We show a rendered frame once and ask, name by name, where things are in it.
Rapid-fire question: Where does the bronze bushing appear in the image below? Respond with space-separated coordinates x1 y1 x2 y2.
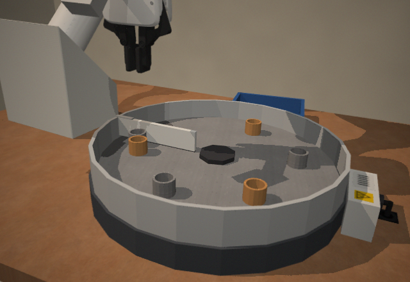
242 178 267 206
128 135 147 156
245 119 261 136

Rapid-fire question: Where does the grey metal bushing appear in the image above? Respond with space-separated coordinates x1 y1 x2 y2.
287 147 309 169
152 172 176 199
128 128 146 138

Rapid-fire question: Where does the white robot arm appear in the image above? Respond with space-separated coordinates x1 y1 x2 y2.
48 0 108 51

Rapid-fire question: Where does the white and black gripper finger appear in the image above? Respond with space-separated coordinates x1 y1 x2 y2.
135 0 172 73
103 20 138 72

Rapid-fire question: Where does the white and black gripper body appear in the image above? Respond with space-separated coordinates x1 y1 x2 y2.
102 0 172 27

